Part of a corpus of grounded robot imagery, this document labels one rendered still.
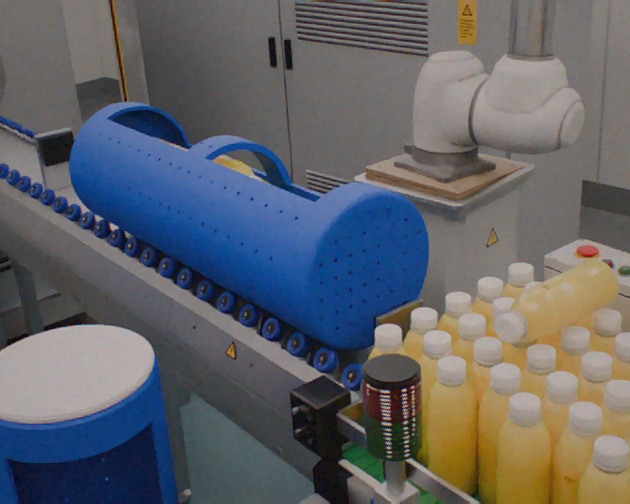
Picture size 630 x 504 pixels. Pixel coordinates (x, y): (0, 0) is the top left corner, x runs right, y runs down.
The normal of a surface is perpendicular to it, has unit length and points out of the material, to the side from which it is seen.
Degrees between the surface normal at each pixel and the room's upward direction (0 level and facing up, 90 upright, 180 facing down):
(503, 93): 80
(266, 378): 70
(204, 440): 0
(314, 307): 90
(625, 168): 90
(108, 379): 0
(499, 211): 90
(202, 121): 90
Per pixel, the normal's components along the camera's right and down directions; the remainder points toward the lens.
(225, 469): -0.07, -0.91
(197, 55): -0.70, 0.34
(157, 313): -0.76, -0.02
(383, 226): 0.62, 0.29
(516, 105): -0.54, 0.25
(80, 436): 0.33, 0.37
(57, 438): 0.11, 0.40
